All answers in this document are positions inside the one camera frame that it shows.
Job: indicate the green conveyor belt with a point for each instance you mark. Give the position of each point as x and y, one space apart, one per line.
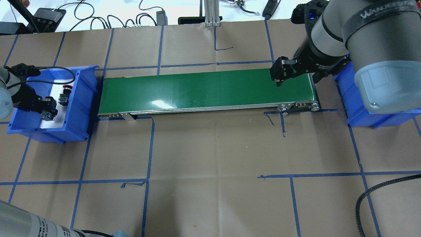
206 91

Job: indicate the yellow push button switch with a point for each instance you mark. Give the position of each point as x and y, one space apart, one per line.
63 99

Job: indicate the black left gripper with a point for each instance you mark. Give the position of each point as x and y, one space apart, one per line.
23 98

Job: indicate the aluminium profile post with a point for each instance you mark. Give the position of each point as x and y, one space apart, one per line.
211 10

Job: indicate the red mushroom push button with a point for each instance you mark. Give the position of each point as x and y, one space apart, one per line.
67 89

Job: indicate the blue plastic bin left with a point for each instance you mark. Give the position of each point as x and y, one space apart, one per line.
71 122

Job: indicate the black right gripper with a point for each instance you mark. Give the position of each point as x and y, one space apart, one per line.
309 56

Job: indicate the blue plastic bin right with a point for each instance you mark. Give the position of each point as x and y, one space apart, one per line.
357 114

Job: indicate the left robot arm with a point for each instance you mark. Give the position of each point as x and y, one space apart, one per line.
15 92

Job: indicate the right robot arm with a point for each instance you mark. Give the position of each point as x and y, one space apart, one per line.
379 38

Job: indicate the black power adapter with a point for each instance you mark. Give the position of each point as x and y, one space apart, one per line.
161 18

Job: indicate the blue plastic bin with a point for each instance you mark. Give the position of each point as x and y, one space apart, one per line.
357 114
71 122

